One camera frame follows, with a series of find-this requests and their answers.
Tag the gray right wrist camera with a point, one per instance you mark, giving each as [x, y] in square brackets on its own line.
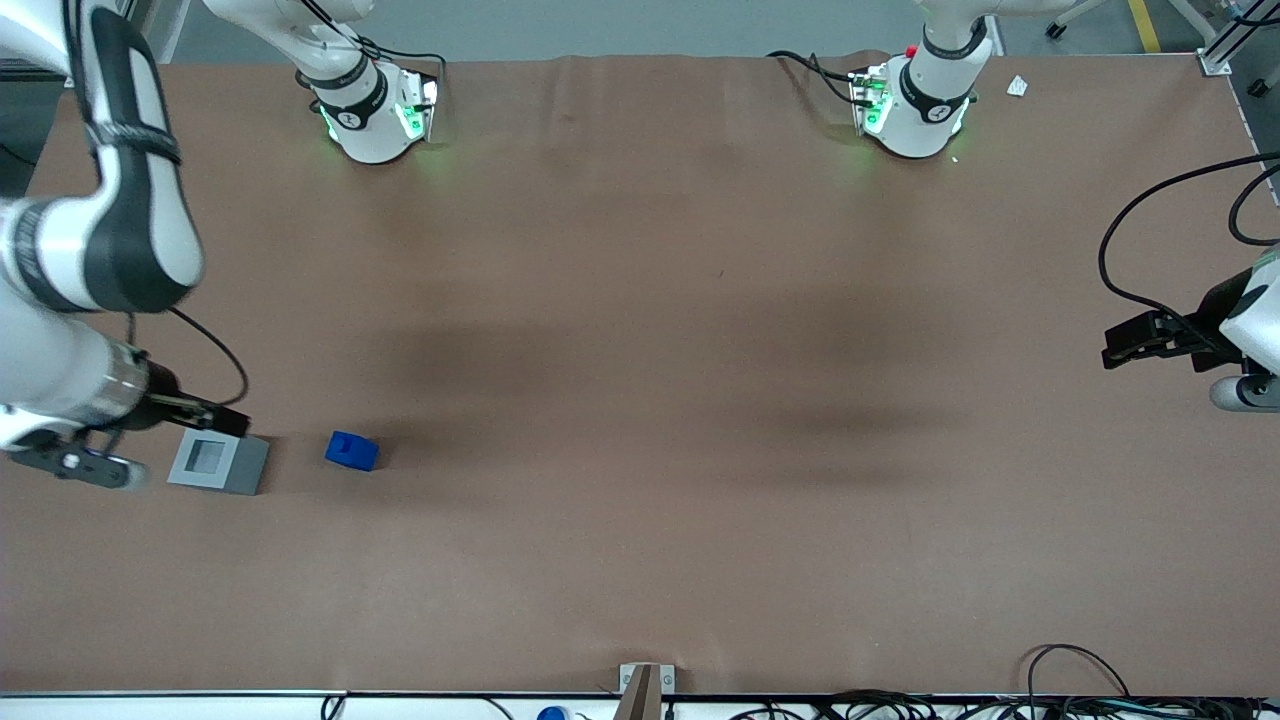
[80, 465]

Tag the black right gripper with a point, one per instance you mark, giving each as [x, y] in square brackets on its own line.
[159, 396]

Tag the silver metal bracket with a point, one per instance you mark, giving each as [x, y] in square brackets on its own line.
[627, 680]

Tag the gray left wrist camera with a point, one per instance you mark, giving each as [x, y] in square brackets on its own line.
[1245, 393]

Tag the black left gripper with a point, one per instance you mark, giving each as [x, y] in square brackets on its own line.
[1206, 318]

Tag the small white paper scrap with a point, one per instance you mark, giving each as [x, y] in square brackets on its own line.
[1017, 86]

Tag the blue round cap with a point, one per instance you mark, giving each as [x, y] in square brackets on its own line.
[552, 714]

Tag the gray square base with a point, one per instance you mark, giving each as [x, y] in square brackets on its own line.
[250, 465]

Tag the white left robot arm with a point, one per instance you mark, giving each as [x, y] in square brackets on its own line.
[920, 120]

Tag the white leg with caster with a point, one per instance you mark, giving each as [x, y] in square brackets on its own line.
[1056, 30]

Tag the aluminium frame post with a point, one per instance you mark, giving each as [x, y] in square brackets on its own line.
[1215, 62]

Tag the white table edge rail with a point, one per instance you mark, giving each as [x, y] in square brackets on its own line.
[200, 708]

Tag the brown table mat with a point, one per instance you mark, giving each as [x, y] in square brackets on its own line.
[640, 400]

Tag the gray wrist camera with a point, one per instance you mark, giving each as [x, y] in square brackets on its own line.
[1245, 393]
[80, 465]

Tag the brown upright post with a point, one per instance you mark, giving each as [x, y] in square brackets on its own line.
[640, 700]

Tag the blue plastic part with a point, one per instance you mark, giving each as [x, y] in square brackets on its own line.
[350, 452]

